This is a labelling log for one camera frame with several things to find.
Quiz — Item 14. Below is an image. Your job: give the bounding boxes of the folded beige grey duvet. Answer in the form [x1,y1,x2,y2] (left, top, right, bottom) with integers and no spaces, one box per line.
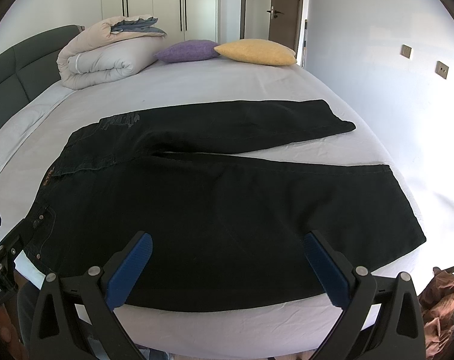
[57,14,167,90]

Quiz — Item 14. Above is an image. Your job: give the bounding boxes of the brown crumpled cloth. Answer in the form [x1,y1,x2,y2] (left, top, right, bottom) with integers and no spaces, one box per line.
[418,267,454,359]

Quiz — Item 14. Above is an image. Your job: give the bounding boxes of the dark green headboard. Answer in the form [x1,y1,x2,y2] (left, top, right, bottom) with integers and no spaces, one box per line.
[0,24,84,129]

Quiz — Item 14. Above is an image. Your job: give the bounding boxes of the left wall socket plate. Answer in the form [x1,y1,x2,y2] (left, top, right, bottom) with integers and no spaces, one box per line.
[400,44,412,59]

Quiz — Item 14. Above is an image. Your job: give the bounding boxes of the wall socket plate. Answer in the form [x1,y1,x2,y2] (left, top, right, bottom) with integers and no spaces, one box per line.
[400,44,412,59]
[435,61,449,80]

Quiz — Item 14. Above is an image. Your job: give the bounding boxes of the purple cushion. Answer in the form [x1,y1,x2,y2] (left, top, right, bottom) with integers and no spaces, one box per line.
[155,40,220,63]

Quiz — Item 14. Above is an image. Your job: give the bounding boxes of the brown wooden door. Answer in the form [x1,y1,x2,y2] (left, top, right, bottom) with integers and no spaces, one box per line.
[268,0,302,51]

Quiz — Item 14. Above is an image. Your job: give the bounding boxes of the yellow cushion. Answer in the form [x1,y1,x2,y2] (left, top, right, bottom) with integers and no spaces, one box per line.
[214,39,297,67]

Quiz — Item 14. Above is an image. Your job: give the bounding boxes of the right wall socket plate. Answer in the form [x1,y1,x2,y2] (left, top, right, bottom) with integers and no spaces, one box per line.
[435,61,449,80]

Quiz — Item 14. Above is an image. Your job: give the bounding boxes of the person's left hand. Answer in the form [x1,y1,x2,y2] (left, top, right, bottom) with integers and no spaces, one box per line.
[0,304,28,360]

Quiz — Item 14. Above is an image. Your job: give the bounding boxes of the black denim pants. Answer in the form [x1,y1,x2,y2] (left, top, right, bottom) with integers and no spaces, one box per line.
[25,100,425,312]

